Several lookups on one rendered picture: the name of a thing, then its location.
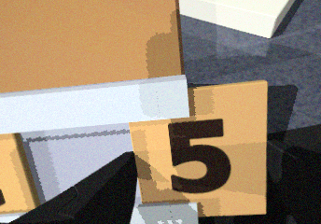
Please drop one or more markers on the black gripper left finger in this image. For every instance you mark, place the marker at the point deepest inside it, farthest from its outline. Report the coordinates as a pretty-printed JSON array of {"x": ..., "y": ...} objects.
[{"x": 107, "y": 196}]

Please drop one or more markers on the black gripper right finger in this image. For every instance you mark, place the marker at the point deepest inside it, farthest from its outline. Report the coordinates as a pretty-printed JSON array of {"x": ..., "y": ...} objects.
[{"x": 296, "y": 173}]

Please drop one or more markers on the tan square tile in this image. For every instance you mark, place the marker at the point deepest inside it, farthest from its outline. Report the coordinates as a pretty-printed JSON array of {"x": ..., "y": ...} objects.
[
  {"x": 215, "y": 158},
  {"x": 17, "y": 187}
]

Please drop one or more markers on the white flat square slab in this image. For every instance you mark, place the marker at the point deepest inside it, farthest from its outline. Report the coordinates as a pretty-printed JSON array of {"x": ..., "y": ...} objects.
[{"x": 257, "y": 17}]

